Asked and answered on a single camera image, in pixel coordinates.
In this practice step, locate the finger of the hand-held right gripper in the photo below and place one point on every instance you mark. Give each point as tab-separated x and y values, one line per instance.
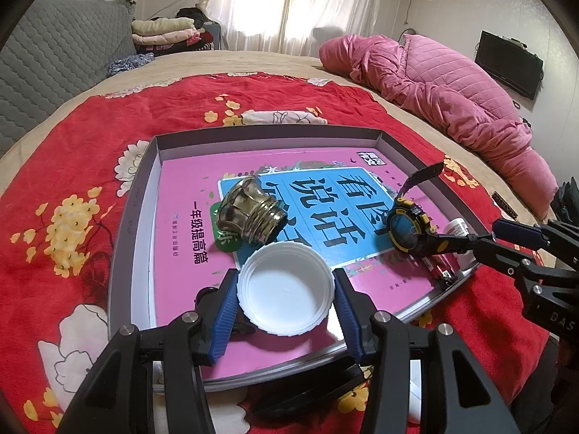
470	244
515	234

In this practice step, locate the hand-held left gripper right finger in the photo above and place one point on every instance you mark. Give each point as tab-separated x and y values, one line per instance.
348	321

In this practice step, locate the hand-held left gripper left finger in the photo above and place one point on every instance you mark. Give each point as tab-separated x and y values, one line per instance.
221	316

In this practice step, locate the black hair claw clip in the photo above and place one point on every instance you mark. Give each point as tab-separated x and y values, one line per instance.
206	298

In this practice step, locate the black and yellow wristwatch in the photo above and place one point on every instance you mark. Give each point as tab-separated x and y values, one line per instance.
407	228

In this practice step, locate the white plastic lid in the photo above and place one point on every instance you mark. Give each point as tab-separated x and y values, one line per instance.
285	289

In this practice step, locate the black rectangular device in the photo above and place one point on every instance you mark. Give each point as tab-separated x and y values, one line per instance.
307	393

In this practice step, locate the white earbuds case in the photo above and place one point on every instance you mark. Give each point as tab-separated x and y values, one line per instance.
415	393

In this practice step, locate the grey cardboard box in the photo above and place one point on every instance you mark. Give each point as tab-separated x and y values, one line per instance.
133	235

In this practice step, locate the small white bottle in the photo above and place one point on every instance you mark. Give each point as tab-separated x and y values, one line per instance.
456	227

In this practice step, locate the dark blanket label tag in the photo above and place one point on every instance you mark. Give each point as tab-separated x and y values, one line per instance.
504	204

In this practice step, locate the dark cloth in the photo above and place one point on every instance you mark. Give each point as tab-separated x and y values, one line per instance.
567	201

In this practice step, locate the pink and blue book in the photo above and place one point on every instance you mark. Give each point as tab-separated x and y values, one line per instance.
190	253

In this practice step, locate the brass metal knob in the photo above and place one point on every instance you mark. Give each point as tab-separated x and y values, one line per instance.
251	212

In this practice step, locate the pink quilt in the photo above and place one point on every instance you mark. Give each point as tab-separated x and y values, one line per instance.
443	81

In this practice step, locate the black flat screen television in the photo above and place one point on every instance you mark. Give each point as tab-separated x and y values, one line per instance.
509	65

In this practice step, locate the red floral blanket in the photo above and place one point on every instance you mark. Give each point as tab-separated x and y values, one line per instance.
59	144

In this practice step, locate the beige bed sheet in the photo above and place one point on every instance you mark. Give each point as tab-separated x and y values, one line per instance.
203	61

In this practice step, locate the blue knitted cloth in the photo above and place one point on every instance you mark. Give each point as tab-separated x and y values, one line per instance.
129	64

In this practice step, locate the stack of folded clothes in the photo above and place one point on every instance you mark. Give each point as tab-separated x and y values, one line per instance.
163	34

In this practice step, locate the white curtain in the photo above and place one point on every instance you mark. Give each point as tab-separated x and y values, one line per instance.
294	4

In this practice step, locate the black bag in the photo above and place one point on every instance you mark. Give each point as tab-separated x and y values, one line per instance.
190	12

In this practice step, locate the grey quilted headboard cover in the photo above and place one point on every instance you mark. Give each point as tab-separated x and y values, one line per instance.
54	54

